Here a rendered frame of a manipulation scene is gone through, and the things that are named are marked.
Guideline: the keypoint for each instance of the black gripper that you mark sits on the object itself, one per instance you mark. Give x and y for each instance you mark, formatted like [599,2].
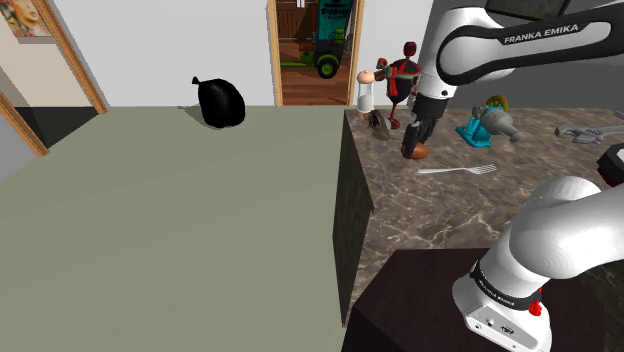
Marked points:
[429,109]

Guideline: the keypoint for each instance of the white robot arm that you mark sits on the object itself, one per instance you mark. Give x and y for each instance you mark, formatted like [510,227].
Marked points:
[551,234]

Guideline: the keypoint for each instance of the red and black figure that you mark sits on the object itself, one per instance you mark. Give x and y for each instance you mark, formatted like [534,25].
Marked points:
[403,75]

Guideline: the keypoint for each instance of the brown egg-shaped object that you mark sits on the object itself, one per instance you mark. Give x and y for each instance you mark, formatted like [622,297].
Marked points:
[418,152]

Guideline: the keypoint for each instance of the dark brown brush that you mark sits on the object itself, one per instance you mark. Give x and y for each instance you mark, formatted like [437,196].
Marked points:
[379,126]

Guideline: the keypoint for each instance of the teal and grey hand grinder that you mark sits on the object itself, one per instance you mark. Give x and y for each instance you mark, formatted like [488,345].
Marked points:
[480,128]

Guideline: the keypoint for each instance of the silver fork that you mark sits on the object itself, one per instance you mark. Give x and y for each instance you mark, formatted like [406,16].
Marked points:
[451,170]

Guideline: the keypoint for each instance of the white mill with peach knob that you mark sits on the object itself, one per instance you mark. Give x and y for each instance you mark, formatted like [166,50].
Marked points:
[364,95]

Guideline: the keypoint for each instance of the grey adjustable wrench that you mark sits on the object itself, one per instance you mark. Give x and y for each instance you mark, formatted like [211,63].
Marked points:
[582,132]

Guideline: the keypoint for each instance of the dark robot stand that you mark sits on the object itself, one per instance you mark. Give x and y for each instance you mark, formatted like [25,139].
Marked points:
[414,297]

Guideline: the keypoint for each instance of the black angular object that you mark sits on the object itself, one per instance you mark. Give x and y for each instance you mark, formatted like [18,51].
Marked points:
[613,166]

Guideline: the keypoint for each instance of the black rubbish bag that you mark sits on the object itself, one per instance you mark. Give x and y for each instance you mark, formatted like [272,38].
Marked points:
[220,105]

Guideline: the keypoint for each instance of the wooden door frame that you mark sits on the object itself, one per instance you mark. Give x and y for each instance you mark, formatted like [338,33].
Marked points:
[73,53]

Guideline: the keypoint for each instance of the colourful wall picture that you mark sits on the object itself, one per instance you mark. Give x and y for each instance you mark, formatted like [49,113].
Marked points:
[22,17]

